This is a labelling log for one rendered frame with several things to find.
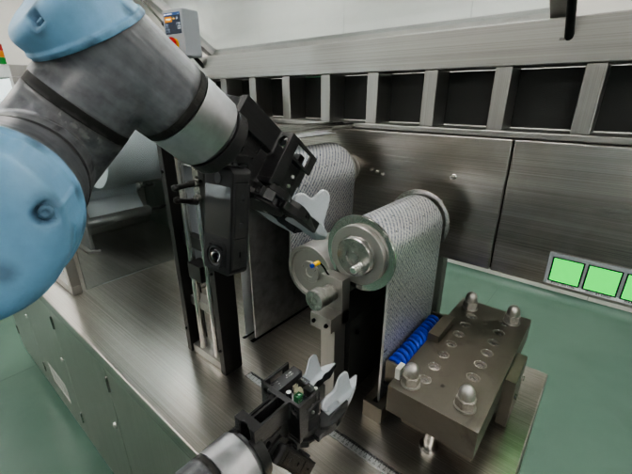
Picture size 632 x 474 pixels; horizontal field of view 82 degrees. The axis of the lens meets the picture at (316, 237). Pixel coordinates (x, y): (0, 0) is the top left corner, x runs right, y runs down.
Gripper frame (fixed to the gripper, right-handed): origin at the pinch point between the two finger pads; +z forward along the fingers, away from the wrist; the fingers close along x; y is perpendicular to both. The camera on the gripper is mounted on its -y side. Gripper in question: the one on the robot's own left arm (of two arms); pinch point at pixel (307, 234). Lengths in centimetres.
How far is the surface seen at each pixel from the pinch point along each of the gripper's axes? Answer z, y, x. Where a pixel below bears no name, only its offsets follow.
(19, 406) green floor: 68, -118, 181
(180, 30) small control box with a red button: -7, 36, 54
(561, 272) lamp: 47, 19, -28
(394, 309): 28.9, -2.6, -4.5
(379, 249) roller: 16.4, 4.9, -2.9
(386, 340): 30.8, -8.7, -4.5
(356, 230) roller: 14.9, 6.7, 1.9
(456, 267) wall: 300, 80, 61
